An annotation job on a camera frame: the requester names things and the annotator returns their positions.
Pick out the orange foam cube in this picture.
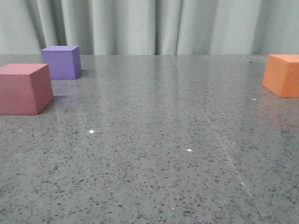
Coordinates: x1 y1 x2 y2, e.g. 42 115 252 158
263 54 299 98

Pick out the purple foam cube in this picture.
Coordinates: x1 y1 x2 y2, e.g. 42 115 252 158
41 46 82 80

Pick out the grey-green curtain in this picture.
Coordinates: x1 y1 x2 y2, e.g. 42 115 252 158
0 0 299 55

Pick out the red foam cube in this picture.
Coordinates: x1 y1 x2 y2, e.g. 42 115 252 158
0 63 54 115

